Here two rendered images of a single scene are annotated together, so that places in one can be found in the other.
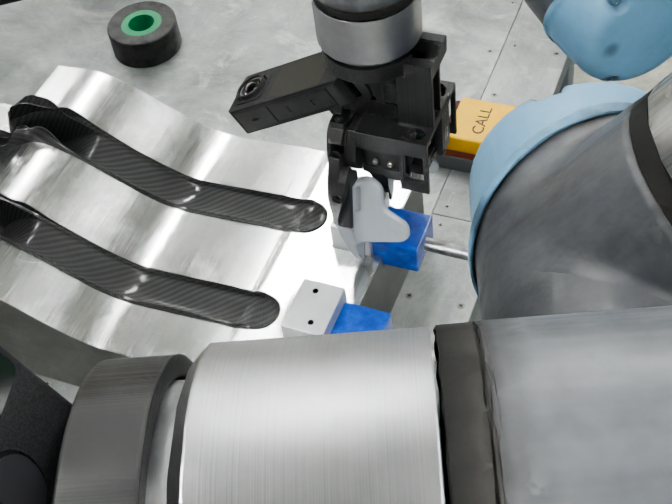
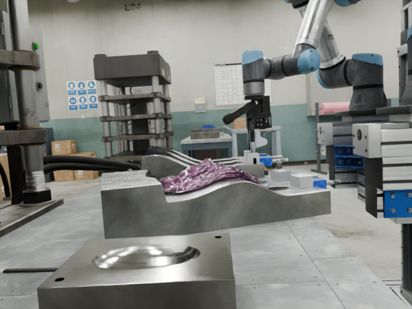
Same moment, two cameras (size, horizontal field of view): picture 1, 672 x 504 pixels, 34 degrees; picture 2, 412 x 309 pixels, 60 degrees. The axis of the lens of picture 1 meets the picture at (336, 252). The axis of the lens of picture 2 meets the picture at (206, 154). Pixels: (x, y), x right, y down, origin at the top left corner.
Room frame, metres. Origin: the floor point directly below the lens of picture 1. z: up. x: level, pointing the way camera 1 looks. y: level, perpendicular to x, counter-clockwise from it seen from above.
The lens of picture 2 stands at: (-0.44, 0.68, 1.02)
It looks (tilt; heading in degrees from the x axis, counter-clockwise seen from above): 5 degrees down; 333
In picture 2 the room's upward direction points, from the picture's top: 3 degrees counter-clockwise
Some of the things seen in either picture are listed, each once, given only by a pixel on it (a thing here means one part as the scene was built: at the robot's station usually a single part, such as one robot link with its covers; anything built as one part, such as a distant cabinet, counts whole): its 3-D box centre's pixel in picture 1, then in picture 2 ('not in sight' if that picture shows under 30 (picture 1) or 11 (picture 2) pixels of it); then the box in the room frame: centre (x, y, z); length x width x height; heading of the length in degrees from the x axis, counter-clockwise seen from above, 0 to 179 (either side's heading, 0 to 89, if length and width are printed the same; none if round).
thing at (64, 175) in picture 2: not in sight; (75, 159); (7.49, -0.24, 0.42); 0.86 x 0.33 x 0.83; 61
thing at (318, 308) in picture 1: (371, 340); (267, 160); (0.50, -0.02, 0.89); 0.13 x 0.05 x 0.05; 61
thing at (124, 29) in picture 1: (144, 34); not in sight; (1.03, 0.18, 0.82); 0.08 x 0.08 x 0.04
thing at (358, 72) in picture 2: not in sight; (365, 69); (0.60, -0.60, 1.20); 0.13 x 0.12 x 0.14; 12
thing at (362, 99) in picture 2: not in sight; (368, 97); (0.59, -0.61, 1.09); 0.15 x 0.15 x 0.10
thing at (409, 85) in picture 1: (386, 101); (257, 113); (0.61, -0.06, 1.05); 0.09 x 0.08 x 0.12; 61
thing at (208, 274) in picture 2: not in sight; (151, 283); (-0.03, 0.56, 0.84); 0.20 x 0.15 x 0.07; 61
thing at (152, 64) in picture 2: not in sight; (141, 126); (5.20, -1.04, 1.03); 1.54 x 0.94 x 2.06; 151
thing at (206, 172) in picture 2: not in sight; (209, 175); (0.34, 0.28, 0.90); 0.26 x 0.18 x 0.08; 79
